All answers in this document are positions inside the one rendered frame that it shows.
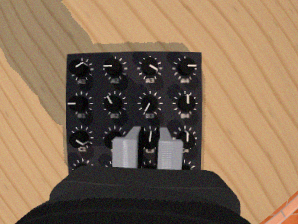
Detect black knob box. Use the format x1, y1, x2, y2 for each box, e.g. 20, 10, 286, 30
66, 51, 202, 175

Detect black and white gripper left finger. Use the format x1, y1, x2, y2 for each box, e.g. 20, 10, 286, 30
112, 126, 144, 168

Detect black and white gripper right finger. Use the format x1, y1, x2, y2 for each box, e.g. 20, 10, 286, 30
155, 127, 183, 170

